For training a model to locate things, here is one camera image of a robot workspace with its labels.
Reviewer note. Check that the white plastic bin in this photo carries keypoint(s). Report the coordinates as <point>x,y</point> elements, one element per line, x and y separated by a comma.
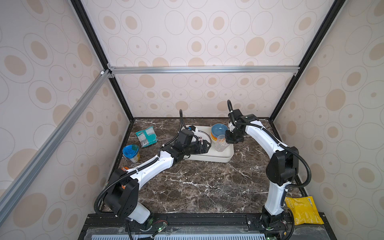
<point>213,155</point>

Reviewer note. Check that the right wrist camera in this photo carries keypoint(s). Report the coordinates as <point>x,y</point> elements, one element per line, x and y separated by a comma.
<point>235,116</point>

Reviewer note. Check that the aluminium rail left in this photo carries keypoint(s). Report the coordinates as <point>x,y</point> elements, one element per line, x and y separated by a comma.
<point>24,180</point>

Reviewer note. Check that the white plate red green characters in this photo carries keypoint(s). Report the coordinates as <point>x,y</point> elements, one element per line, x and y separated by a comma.
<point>203,136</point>

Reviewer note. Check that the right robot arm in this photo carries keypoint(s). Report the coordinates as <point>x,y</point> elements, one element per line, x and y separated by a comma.
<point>282,168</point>

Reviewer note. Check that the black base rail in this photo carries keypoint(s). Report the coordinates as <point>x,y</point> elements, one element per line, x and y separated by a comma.
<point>203,227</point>

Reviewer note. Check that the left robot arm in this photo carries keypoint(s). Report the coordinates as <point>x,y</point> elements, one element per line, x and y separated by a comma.
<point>121,195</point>

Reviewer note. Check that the horizontal aluminium rail back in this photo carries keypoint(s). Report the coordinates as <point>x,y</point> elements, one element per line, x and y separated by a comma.
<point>199,70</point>

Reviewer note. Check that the blue lidded cup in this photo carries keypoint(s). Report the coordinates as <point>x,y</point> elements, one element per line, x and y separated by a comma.
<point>131,153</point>

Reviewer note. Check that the yellow snack bag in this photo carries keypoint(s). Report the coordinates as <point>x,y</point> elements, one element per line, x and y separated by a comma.
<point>304,210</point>

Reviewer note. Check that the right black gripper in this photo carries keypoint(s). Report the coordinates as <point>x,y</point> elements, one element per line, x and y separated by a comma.
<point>228,139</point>

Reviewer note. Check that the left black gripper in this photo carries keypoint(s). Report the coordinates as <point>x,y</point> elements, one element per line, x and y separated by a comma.
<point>198,150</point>

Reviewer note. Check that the green snack packet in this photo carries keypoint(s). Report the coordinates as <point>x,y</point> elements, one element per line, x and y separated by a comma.
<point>147,137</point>

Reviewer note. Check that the orange bowl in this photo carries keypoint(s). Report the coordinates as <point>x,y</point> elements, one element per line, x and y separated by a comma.
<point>213,138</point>

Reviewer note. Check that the blue bowl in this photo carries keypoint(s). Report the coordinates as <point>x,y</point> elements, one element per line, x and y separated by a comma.
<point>218,130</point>

